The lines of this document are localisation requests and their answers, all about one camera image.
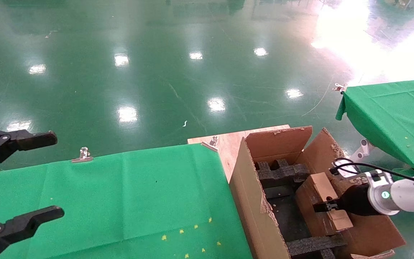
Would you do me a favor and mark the large green tablecloth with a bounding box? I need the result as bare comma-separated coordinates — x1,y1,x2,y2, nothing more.
0,143,252,259

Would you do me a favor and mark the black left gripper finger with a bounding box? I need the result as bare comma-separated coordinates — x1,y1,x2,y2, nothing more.
0,206,65,259
0,129,58,178

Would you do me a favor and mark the silver camera mount bracket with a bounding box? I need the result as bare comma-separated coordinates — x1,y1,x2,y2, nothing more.
351,171,394,187

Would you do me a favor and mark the large open cardboard carton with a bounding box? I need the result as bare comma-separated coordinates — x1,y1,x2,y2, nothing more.
229,125,406,259

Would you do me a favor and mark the black flat foam insert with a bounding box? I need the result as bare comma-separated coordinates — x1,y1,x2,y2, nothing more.
286,234,348,259

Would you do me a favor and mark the green tablecloth with hanging corner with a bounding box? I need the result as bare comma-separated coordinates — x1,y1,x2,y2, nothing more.
336,77,414,177

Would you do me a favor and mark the black notched foam insert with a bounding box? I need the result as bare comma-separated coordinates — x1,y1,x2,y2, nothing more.
254,158,310,188

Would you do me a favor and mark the black camera cable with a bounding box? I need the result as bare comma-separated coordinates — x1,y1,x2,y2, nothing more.
330,158,414,189

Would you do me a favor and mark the small brown cardboard box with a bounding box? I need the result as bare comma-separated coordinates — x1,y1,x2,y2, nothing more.
295,173,354,238

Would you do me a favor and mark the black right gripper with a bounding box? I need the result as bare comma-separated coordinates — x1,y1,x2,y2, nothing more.
313,183,382,216

